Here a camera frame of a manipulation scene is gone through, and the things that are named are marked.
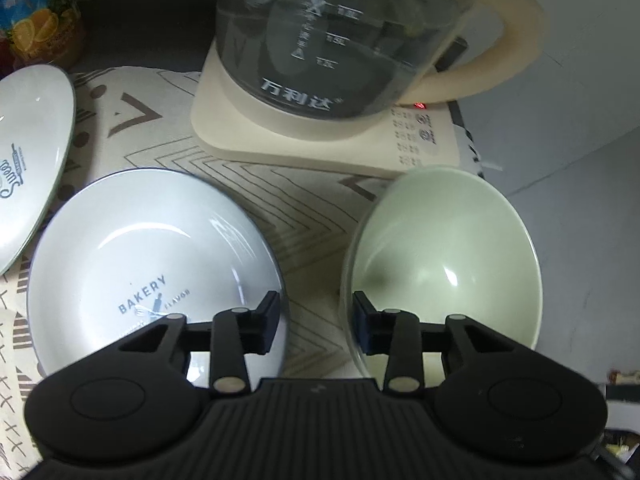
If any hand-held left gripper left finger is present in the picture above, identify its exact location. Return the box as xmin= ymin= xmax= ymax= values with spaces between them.
xmin=117 ymin=290 xmax=281 ymax=394

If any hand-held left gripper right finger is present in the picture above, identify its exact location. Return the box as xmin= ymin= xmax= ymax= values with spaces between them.
xmin=352 ymin=290 xmax=516 ymax=394

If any pale green bowl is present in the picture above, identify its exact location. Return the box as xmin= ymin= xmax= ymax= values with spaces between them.
xmin=337 ymin=165 xmax=543 ymax=378

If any white plate with blue print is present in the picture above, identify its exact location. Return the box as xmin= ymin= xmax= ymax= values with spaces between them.
xmin=26 ymin=170 xmax=292 ymax=391

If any white plate with rolling-pin print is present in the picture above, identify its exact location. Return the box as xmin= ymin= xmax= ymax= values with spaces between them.
xmin=0 ymin=63 xmax=77 ymax=276

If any patterned tablecloth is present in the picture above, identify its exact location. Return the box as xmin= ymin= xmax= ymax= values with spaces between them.
xmin=0 ymin=65 xmax=486 ymax=480

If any cream kettle base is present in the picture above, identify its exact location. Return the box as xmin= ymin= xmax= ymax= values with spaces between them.
xmin=190 ymin=40 xmax=463 ymax=178

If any orange juice can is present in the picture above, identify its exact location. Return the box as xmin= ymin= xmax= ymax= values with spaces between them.
xmin=0 ymin=0 xmax=86 ymax=67

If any glass kettle with cream handle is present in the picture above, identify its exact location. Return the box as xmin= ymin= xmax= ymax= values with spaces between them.
xmin=215 ymin=0 xmax=546 ymax=118

